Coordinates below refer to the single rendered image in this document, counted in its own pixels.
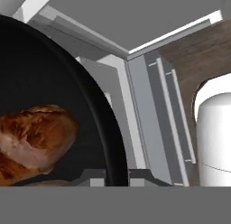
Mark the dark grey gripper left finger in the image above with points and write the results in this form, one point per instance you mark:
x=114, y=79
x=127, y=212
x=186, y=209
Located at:
x=95, y=175

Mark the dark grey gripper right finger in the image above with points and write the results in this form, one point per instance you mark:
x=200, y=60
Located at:
x=139, y=174

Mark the black round plate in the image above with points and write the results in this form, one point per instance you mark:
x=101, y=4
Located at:
x=45, y=68

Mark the white rounded cylinder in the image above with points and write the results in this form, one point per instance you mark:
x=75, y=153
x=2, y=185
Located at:
x=215, y=137

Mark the pale grey cupboard run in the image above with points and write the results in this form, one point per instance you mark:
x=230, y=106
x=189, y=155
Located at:
x=105, y=74

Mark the brown chicken drumstick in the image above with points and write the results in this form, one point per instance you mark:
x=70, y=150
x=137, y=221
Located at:
x=39, y=137

